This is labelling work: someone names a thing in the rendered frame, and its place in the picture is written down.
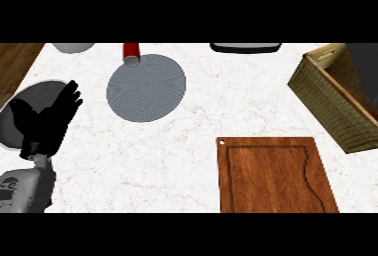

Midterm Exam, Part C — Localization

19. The brown wooden cutting board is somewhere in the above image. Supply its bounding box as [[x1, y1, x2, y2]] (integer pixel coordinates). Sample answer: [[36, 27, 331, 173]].
[[216, 136, 342, 214]]

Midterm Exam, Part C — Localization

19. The red can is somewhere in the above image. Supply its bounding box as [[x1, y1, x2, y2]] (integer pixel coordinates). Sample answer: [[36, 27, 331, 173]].
[[122, 43, 142, 67]]

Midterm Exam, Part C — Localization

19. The grey round bowl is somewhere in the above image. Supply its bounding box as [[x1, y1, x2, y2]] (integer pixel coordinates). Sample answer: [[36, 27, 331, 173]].
[[51, 43, 96, 55]]

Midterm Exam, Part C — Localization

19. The wicker basket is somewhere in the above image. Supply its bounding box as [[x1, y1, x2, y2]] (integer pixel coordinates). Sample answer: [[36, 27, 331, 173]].
[[287, 43, 378, 155]]

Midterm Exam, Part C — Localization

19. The black and grey appliance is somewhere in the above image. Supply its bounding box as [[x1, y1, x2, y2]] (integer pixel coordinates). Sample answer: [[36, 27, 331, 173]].
[[209, 43, 284, 55]]

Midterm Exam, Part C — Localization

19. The brown wooden panel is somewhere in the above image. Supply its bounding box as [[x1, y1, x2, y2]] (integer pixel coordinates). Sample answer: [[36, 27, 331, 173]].
[[0, 43, 46, 108]]

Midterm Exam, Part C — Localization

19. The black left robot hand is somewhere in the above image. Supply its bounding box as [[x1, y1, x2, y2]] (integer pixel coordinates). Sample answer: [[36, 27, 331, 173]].
[[8, 79, 85, 161]]

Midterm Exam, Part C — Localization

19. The dark grey round plate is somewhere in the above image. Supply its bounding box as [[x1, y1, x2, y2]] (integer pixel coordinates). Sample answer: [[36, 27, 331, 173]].
[[0, 79, 71, 151]]

